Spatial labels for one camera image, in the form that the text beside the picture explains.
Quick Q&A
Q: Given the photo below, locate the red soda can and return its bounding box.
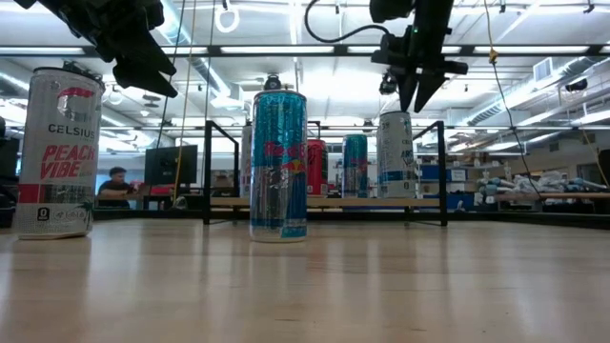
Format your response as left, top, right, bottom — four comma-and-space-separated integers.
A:
306, 138, 330, 197

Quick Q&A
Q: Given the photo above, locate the pile of white blue items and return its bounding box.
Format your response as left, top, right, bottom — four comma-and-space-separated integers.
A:
478, 170, 610, 194

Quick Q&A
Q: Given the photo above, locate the black computer monitor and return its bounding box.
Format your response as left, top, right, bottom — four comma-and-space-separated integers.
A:
144, 144, 199, 187

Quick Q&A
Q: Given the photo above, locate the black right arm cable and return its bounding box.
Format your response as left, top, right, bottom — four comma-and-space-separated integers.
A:
303, 0, 393, 45

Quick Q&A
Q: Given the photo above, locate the silver air duct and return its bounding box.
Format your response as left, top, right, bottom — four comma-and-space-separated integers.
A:
464, 55, 610, 128

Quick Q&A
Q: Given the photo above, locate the white ceiling vent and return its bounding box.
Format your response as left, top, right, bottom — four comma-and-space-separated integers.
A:
532, 56, 555, 83

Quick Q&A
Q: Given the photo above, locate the black hanging camera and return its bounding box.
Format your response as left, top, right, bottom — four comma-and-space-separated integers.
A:
378, 71, 399, 95

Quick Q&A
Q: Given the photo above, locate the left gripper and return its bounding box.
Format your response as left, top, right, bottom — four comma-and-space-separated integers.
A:
13, 0, 179, 98

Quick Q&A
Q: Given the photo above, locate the black overhead light beam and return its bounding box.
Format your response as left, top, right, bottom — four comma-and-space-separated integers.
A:
0, 43, 610, 58

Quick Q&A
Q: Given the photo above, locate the Celsius Peach Vibe can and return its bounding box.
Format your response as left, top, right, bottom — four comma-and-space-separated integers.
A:
239, 121, 254, 199
12, 66, 106, 241

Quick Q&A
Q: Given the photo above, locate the white hanging ring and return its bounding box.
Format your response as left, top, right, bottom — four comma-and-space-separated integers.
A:
213, 3, 241, 34

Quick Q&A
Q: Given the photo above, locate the black aluminium table frame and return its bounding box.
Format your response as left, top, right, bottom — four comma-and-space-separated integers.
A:
92, 208, 610, 230

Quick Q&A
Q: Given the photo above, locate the blue Red Bull can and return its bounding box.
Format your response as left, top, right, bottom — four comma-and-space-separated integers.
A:
341, 133, 370, 199
248, 89, 309, 244

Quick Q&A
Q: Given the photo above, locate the person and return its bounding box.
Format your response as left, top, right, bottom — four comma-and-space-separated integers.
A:
96, 166, 139, 210

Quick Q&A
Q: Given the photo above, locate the yellow hanging cable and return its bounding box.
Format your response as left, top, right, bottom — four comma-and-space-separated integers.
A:
481, 0, 499, 66

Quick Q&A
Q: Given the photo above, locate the wooden workbench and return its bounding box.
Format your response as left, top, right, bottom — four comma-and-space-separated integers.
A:
476, 191, 610, 214

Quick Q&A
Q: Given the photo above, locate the wooden shelf black metal frame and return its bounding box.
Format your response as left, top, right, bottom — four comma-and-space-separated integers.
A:
203, 119, 449, 228

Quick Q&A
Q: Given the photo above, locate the blue storage bin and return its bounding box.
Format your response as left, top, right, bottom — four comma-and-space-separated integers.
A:
446, 192, 478, 211
419, 164, 469, 183

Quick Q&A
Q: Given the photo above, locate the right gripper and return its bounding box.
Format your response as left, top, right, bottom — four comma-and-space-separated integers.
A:
370, 25, 470, 114

